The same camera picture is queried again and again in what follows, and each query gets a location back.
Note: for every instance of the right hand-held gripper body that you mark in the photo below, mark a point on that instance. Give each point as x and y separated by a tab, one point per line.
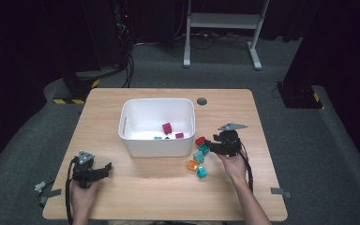
229	142

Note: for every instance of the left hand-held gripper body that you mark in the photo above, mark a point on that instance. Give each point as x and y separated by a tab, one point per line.
84	173

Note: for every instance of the light teal toy brick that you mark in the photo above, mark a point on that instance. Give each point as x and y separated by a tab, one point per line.
199	156

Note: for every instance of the mint green toy brick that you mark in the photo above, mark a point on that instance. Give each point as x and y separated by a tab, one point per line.
157	138

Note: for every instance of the white plastic bin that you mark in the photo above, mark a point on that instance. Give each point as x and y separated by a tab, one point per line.
156	115

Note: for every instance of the person's left hand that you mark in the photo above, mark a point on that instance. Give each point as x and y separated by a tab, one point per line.
82	198

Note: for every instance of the person's right hand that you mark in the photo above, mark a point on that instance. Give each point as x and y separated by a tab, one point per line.
235	167

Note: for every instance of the red toy brick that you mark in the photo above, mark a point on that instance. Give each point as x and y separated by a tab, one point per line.
200	140

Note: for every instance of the cyan toy brick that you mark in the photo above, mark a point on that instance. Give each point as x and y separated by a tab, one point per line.
201	172

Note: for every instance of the orange toy brick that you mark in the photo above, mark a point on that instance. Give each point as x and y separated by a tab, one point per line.
192	165

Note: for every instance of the grey tape strip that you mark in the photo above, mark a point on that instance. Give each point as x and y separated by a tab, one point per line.
278	191
51	193

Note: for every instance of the grey table grommet hole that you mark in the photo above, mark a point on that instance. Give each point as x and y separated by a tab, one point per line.
202	101

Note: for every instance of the black yellow-striped stand base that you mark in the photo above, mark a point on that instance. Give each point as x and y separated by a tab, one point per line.
75	86

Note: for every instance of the white metal stand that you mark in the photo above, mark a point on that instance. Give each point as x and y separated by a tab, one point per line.
225	20

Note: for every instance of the black curtain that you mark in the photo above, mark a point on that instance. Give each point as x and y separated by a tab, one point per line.
18	62
340	47

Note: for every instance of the dark equipment rack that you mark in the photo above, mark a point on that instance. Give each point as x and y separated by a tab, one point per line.
112	37

